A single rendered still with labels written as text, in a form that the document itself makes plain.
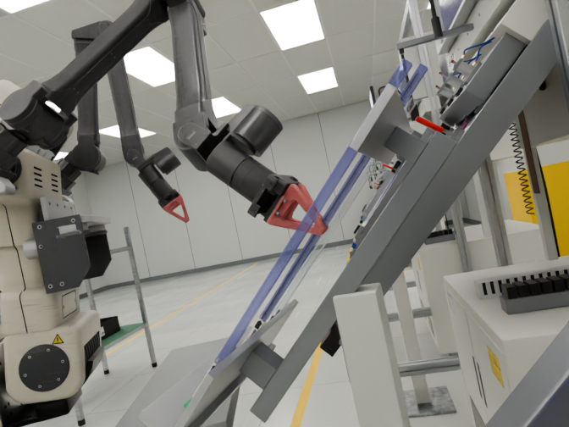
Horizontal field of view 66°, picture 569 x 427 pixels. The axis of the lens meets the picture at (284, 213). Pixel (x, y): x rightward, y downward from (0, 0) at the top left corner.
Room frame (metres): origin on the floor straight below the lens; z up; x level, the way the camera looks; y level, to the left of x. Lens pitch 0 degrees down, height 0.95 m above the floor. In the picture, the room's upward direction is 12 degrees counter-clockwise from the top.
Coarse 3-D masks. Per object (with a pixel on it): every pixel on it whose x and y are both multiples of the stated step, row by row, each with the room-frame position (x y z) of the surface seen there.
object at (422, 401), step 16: (400, 288) 1.91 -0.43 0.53; (400, 304) 1.91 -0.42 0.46; (400, 320) 1.91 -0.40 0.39; (416, 336) 1.90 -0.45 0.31; (416, 352) 1.90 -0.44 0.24; (416, 384) 1.91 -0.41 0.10; (416, 400) 1.95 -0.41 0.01; (432, 400) 1.92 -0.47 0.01; (448, 400) 1.89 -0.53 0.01; (416, 416) 1.83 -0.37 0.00
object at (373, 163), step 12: (408, 108) 0.67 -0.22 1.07; (372, 168) 0.69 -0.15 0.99; (360, 180) 0.70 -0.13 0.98; (348, 204) 0.71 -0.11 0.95; (336, 216) 0.72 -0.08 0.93; (324, 240) 0.73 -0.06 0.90; (312, 252) 0.73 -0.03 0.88; (300, 276) 0.74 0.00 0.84; (288, 300) 0.75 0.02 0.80; (276, 312) 0.76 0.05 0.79
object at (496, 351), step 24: (528, 264) 1.44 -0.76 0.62; (552, 264) 1.38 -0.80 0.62; (456, 288) 1.33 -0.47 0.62; (456, 312) 1.36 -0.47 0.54; (480, 312) 1.06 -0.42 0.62; (504, 312) 1.02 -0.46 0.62; (528, 312) 0.99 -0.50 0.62; (552, 312) 0.96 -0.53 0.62; (456, 336) 1.48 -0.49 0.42; (480, 336) 1.06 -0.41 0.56; (504, 336) 0.87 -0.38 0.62; (528, 336) 0.85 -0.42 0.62; (552, 336) 0.84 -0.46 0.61; (480, 360) 1.12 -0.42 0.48; (504, 360) 0.87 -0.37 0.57; (528, 360) 0.85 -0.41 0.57; (480, 384) 1.20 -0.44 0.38; (504, 384) 0.91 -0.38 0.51; (480, 408) 1.29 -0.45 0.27
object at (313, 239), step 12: (420, 72) 0.56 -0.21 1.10; (408, 84) 0.57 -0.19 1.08; (408, 96) 0.57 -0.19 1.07; (360, 168) 0.60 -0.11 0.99; (348, 180) 0.60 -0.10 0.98; (348, 192) 0.61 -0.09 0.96; (336, 204) 0.61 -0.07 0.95; (324, 216) 0.62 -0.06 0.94; (312, 240) 0.63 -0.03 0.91; (300, 252) 0.63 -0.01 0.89; (300, 264) 0.64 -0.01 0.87; (288, 276) 0.64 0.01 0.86; (276, 300) 0.65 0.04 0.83; (264, 312) 0.66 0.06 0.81
